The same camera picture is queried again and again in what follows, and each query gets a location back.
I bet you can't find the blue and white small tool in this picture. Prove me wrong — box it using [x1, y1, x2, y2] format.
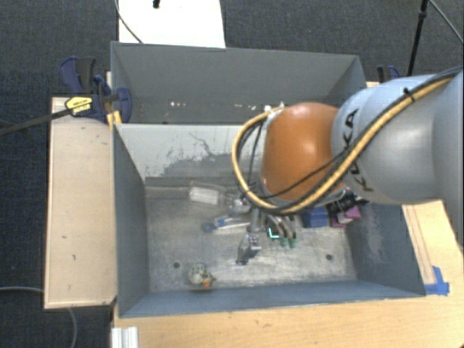
[202, 211, 254, 233]

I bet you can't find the spotted toy bird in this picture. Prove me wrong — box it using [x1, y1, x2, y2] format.
[186, 262, 217, 289]

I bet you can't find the clear plastic bottle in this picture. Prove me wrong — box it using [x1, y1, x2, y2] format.
[187, 184, 240, 209]

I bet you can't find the blue box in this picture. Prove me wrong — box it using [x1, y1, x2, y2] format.
[302, 206, 329, 229]

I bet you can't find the grey metal bin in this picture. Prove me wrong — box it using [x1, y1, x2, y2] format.
[109, 41, 427, 319]

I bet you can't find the pale wood flat board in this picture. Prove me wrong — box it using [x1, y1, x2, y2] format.
[43, 96, 119, 310]

